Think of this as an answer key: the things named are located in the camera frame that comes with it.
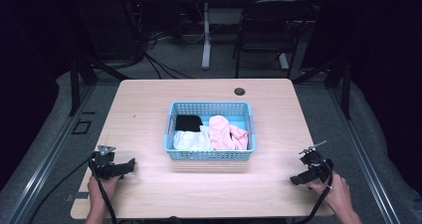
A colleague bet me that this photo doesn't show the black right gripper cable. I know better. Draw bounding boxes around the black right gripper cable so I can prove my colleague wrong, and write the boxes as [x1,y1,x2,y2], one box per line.
[293,173,334,224]

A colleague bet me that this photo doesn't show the white cloth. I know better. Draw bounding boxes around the white cloth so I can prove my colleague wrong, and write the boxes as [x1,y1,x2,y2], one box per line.
[172,125,214,151]

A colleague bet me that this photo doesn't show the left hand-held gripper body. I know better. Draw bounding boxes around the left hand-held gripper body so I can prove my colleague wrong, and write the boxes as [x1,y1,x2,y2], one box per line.
[88,144,117,180]

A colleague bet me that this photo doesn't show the black metal stand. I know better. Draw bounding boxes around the black metal stand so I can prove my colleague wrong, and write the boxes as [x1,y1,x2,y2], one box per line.
[67,49,131,117]
[292,55,353,120]

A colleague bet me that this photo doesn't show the black floor cables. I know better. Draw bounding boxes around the black floor cables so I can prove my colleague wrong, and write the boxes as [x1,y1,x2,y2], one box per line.
[142,49,195,81]

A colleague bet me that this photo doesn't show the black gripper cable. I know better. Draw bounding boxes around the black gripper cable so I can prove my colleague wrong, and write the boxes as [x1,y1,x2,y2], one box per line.
[27,153,118,224]
[293,173,334,224]

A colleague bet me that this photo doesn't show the blue plastic basket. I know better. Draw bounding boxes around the blue plastic basket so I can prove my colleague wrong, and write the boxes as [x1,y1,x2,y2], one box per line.
[162,100,258,161]

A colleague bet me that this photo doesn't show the pink cloth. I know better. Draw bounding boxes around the pink cloth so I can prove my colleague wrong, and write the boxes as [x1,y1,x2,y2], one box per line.
[208,114,250,151]

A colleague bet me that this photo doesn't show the metal floor rail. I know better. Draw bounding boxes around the metal floor rail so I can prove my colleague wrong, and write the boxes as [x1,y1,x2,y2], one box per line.
[0,84,98,224]
[327,87,403,224]

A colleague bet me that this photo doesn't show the black folding chair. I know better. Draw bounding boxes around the black folding chair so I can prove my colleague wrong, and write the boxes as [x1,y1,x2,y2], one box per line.
[232,0,315,80]

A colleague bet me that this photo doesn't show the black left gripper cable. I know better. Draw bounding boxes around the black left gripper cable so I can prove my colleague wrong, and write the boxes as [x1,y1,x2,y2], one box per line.
[27,153,118,224]

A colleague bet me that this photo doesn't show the white desk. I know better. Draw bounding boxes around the white desk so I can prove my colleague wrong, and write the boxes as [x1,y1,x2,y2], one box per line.
[181,0,328,71]

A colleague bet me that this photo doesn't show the black cloth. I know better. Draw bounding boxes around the black cloth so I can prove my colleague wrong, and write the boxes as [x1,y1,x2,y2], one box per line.
[174,113,204,133]

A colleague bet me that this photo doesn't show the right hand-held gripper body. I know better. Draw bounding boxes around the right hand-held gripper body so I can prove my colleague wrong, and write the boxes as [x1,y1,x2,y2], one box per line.
[298,139,334,185]

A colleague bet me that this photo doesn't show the person's left hand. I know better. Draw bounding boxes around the person's left hand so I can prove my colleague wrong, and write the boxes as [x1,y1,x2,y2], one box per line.
[87,175,122,212]

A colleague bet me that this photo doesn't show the person's right hand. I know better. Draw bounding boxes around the person's right hand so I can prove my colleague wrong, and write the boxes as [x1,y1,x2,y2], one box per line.
[306,169,350,216]

